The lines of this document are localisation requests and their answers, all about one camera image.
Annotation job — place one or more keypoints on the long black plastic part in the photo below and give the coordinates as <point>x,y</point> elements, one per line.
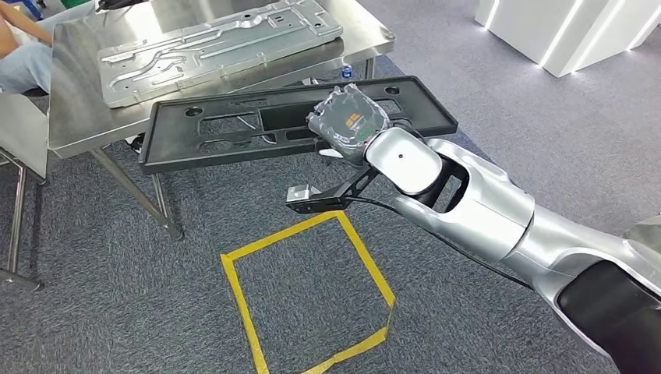
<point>170,144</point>

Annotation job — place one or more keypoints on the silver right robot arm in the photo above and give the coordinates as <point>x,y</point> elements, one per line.
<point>490,217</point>

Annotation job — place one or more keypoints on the person's forearm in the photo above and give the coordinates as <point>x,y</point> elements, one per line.
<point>20,20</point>

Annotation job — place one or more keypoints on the stainless steel workbench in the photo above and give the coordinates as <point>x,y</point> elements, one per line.
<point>82,124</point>

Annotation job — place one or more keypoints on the clear water bottle blue cap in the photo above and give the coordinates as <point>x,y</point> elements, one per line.
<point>346,72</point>

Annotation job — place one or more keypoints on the stamped grey metal plate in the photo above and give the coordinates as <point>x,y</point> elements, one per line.
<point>206,57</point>

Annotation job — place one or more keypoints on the white lit display plinth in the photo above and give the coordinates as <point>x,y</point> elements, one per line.
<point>516,31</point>

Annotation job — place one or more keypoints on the steel side table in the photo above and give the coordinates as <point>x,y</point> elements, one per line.
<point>23,134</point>

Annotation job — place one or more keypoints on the person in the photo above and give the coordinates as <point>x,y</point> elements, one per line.
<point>26,67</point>

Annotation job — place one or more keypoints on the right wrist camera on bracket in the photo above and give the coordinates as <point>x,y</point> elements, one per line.
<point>299,193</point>

